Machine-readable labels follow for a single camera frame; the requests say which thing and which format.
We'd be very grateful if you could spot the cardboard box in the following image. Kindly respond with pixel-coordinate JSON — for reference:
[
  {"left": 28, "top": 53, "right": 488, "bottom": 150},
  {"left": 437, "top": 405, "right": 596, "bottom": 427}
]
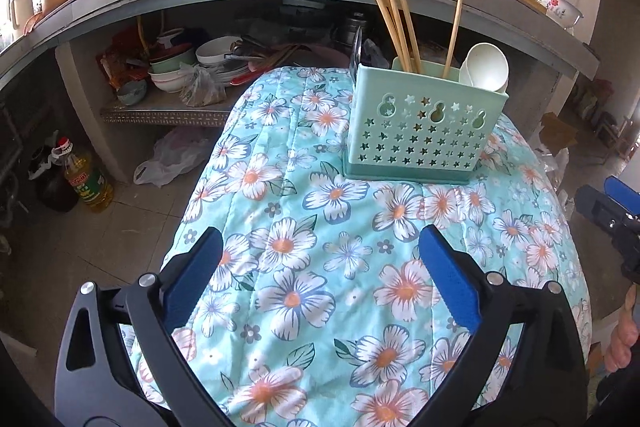
[{"left": 540, "top": 112, "right": 581, "bottom": 152}]

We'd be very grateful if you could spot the metal shelf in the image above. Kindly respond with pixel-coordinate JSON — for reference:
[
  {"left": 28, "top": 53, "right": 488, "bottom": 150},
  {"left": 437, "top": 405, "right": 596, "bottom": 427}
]
[{"left": 100, "top": 97, "right": 241, "bottom": 128}]

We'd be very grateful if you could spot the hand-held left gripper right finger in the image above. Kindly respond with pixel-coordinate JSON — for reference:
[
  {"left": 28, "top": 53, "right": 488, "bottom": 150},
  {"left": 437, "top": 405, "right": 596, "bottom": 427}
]
[{"left": 410, "top": 224, "right": 593, "bottom": 427}]

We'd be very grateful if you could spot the small blue bowl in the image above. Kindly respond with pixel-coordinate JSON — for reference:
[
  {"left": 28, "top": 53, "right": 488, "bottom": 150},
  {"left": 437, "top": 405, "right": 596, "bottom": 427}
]
[{"left": 116, "top": 79, "right": 148, "bottom": 105}]

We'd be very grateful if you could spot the white plastic soup ladle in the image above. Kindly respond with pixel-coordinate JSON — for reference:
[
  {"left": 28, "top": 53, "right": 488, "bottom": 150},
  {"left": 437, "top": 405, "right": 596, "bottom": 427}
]
[{"left": 459, "top": 43, "right": 510, "bottom": 88}]

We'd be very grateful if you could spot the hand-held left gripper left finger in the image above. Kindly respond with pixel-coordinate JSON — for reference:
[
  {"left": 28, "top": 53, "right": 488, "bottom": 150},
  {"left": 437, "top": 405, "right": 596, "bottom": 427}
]
[{"left": 55, "top": 227, "right": 224, "bottom": 427}]

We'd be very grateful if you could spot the stack of ceramic bowls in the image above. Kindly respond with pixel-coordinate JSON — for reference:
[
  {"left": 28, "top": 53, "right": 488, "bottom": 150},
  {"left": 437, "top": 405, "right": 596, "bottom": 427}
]
[{"left": 149, "top": 29, "right": 197, "bottom": 94}]

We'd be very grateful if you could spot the pile of plastic bags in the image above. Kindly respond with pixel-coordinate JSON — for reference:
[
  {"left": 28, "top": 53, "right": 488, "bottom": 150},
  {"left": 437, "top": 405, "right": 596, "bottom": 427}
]
[{"left": 542, "top": 147, "right": 576, "bottom": 208}]

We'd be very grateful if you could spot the floral turquoise blanket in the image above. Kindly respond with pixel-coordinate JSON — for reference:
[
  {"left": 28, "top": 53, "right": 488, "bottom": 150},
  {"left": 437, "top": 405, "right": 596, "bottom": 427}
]
[{"left": 117, "top": 66, "right": 593, "bottom": 427}]

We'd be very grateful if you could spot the green perforated utensil holder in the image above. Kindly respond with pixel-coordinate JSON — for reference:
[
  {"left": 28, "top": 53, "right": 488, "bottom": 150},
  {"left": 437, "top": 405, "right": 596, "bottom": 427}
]
[{"left": 342, "top": 56, "right": 511, "bottom": 184}]

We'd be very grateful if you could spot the wooden chopstick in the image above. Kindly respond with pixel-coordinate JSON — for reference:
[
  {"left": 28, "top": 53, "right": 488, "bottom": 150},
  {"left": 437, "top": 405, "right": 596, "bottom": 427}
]
[{"left": 442, "top": 0, "right": 466, "bottom": 80}]

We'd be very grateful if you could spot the person's right hand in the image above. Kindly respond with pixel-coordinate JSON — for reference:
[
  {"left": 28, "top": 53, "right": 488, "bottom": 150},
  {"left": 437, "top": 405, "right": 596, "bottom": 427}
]
[{"left": 603, "top": 283, "right": 640, "bottom": 374}]

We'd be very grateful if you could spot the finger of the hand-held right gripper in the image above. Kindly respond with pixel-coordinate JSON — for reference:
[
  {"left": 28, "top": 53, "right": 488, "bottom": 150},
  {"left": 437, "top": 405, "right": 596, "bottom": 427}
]
[
  {"left": 574, "top": 185, "right": 640, "bottom": 258},
  {"left": 602, "top": 176, "right": 640, "bottom": 202}
]

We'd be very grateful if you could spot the clear plastic bag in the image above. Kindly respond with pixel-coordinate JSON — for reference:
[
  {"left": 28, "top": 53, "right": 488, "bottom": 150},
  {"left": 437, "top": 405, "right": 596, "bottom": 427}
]
[{"left": 179, "top": 66, "right": 228, "bottom": 108}]

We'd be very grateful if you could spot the bundle of wooden chopsticks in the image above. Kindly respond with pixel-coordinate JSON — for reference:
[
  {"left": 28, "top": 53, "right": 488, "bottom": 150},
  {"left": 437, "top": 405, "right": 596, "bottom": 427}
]
[{"left": 372, "top": 0, "right": 423, "bottom": 74}]

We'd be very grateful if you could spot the floral enamel basin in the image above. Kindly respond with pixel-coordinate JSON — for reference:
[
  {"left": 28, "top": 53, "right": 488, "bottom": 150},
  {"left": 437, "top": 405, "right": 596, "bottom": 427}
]
[{"left": 514, "top": 0, "right": 583, "bottom": 28}]

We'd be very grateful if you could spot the stack of white plates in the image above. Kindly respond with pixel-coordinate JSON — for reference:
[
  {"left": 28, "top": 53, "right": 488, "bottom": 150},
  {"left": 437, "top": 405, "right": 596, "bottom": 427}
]
[{"left": 195, "top": 36, "right": 261, "bottom": 88}]

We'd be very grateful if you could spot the white mug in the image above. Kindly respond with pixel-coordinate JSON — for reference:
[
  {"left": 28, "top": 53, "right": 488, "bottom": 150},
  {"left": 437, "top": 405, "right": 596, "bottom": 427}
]
[{"left": 10, "top": 0, "right": 33, "bottom": 32}]

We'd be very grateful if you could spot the white plastic bag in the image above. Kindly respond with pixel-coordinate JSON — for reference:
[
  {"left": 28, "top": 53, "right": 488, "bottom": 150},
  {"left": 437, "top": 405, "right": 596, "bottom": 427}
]
[{"left": 132, "top": 129, "right": 213, "bottom": 188}]

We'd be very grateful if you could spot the cooking oil bottle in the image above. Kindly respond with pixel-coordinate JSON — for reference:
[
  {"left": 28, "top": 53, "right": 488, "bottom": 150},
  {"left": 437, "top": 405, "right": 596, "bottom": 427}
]
[{"left": 52, "top": 137, "right": 115, "bottom": 214}]

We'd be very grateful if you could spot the red plastic bag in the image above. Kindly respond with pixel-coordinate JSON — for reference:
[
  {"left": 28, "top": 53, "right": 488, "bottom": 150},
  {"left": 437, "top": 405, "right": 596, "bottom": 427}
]
[{"left": 97, "top": 32, "right": 151, "bottom": 92}]

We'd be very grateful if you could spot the dark plastic jug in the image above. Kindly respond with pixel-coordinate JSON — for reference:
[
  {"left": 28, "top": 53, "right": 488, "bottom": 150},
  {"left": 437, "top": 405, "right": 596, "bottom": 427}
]
[{"left": 27, "top": 146, "right": 81, "bottom": 212}]

